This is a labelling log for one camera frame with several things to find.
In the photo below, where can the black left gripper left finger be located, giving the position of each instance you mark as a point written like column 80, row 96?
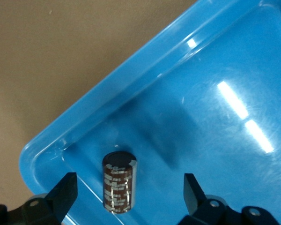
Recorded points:
column 58, row 199

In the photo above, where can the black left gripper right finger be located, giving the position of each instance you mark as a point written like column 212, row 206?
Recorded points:
column 196, row 199

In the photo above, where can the dark brown cylindrical capacitor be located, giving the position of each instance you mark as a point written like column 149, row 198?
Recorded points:
column 118, row 185

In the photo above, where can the blue plastic tray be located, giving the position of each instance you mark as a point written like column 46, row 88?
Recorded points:
column 201, row 140

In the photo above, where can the brown table cover mat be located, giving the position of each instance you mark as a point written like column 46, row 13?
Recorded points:
column 37, row 70

